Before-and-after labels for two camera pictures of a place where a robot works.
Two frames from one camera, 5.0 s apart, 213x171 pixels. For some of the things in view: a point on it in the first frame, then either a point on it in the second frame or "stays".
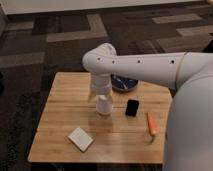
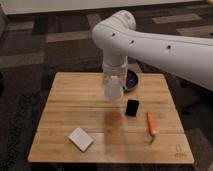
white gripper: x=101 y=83 -> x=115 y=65
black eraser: x=132 y=107 stays
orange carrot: x=151 y=123 stays
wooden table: x=71 y=131 stays
